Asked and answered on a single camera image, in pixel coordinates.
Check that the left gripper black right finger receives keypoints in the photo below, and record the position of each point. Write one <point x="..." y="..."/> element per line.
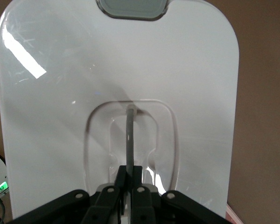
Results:
<point x="172" y="210"/>

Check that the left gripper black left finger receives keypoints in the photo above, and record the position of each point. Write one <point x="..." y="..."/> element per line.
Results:
<point x="72" y="210"/>

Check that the grey box latch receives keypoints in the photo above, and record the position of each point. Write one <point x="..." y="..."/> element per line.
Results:
<point x="130" y="9"/>

